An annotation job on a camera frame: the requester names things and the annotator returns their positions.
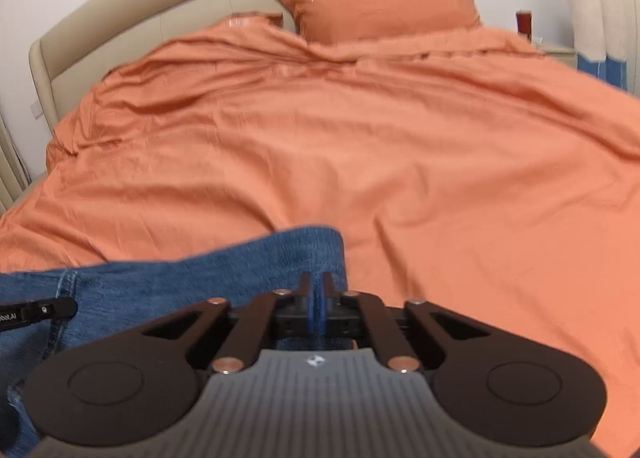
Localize orange duvet cover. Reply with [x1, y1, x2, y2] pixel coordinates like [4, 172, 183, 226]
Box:
[0, 17, 640, 458]

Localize beige nightstand with items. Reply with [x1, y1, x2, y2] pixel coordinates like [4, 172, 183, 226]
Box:
[530, 36, 577, 70]

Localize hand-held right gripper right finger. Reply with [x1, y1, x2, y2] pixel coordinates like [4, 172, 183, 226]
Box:
[319, 272, 517, 375]

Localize beige padded bed headboard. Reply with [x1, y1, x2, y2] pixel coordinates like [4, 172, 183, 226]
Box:
[28, 0, 476, 139]

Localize white alpaca plush toy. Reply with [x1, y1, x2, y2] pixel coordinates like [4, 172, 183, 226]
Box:
[597, 0, 632, 89]
[559, 0, 609, 77]

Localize blue denim pants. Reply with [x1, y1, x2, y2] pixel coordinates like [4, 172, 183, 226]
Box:
[0, 224, 349, 445]

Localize orange pillow under duvet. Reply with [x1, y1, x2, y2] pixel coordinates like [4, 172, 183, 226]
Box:
[220, 12, 285, 32]

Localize large orange pillow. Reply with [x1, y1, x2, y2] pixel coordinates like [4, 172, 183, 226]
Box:
[272, 0, 482, 46]

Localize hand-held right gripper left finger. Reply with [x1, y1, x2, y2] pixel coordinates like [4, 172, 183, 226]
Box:
[116, 272, 316, 377]

